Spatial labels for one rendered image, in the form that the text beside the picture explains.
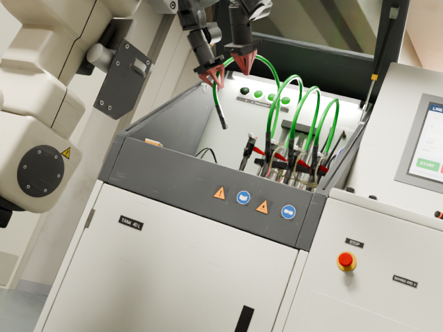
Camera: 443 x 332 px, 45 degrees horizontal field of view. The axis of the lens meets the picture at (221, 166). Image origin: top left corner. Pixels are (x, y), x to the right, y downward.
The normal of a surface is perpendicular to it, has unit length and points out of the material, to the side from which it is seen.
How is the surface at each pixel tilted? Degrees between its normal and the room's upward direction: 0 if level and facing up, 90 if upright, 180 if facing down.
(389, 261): 90
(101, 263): 90
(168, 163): 90
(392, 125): 76
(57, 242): 90
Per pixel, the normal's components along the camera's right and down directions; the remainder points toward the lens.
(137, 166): -0.29, -0.28
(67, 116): 0.79, 0.19
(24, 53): -0.46, -0.46
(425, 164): -0.19, -0.49
